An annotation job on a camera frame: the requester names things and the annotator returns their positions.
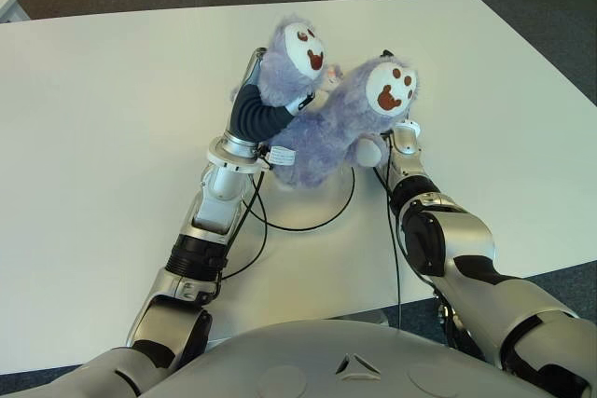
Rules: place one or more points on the grey robot torso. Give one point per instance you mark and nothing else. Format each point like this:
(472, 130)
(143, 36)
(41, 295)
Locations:
(303, 360)

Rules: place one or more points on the white plate black rim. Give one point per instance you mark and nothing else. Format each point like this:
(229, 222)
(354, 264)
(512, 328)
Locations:
(317, 207)

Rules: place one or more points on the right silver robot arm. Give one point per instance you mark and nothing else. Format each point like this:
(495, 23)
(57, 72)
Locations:
(462, 239)

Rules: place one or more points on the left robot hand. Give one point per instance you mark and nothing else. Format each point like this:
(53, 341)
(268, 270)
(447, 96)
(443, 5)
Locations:
(252, 118)

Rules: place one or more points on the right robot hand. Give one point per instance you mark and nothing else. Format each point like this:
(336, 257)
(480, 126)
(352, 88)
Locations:
(385, 53)

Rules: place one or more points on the white neighbouring desk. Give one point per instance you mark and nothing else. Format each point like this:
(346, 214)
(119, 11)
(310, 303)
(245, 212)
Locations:
(9, 4)

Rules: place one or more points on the purple plush bunny doll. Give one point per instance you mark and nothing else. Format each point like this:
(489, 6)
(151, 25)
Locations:
(336, 127)

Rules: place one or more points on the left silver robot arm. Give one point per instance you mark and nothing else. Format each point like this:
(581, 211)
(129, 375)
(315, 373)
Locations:
(186, 249)

